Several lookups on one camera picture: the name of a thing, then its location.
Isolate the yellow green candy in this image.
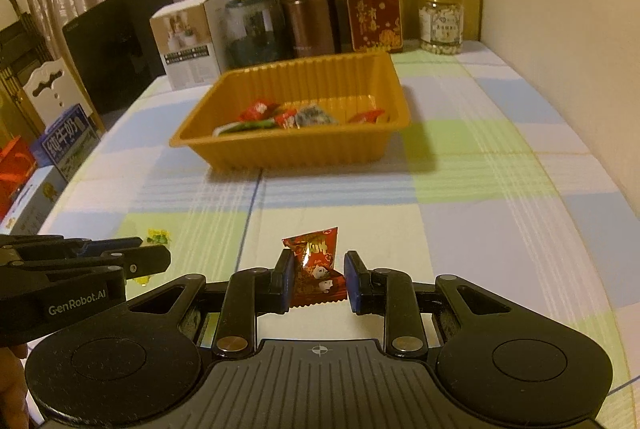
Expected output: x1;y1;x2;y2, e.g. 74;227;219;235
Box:
134;229;171;287

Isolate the red candy with cartoon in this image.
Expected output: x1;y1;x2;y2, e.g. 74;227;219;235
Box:
282;227;347;308

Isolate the green white snack bag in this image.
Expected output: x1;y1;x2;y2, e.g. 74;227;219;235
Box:
213;118;277;137

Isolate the large red snack pack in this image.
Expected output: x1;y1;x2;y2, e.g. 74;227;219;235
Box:
347;108;390;125

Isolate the red double-happiness candy pack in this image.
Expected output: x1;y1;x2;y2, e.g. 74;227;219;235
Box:
239;99;279;122

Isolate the clear snack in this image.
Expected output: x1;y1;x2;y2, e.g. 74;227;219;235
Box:
294;103;338;128

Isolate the small red candy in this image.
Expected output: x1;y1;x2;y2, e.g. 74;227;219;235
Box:
273;108;297;129

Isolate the person's left hand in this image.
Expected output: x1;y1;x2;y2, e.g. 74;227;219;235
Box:
0;345;29;429

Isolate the white blue box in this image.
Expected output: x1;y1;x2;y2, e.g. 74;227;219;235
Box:
1;166;66;235

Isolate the red box on floor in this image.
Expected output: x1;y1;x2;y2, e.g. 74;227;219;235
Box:
0;137;37;218

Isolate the blue milk carton box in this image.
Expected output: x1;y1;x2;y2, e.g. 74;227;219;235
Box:
30;104;100;181

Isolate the checkered tablecloth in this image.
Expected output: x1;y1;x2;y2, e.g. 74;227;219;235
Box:
24;39;640;429

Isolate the white chair back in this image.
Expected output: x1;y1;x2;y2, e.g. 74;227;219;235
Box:
24;59;93;127

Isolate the orange plastic tray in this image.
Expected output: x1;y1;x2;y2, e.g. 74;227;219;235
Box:
169;52;410;172

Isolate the black chair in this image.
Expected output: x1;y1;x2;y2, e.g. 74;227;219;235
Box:
62;0;174;115

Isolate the white humidifier box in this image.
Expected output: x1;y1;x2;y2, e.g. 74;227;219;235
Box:
150;0;229;90

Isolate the green glass jar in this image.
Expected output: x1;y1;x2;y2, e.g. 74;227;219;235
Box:
224;0;286;68

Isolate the clear jar with pills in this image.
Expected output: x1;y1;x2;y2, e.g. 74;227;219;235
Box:
419;0;464;56

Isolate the red gift box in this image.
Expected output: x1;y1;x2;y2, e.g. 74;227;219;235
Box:
346;0;404;53

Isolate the brown metal thermos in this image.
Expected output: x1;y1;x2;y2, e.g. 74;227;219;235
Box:
280;0;338;58

